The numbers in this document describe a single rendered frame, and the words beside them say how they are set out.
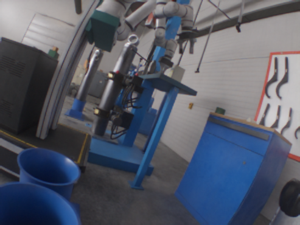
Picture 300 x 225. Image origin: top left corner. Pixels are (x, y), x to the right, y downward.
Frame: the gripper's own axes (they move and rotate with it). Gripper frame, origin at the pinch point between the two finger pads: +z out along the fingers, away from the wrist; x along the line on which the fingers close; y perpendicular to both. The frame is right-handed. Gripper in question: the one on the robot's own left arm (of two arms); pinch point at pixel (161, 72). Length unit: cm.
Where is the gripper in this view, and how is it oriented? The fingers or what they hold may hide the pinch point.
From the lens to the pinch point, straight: 147.8
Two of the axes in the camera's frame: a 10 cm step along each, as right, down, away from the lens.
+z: -3.7, 9.3, 0.3
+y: 3.6, 1.7, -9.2
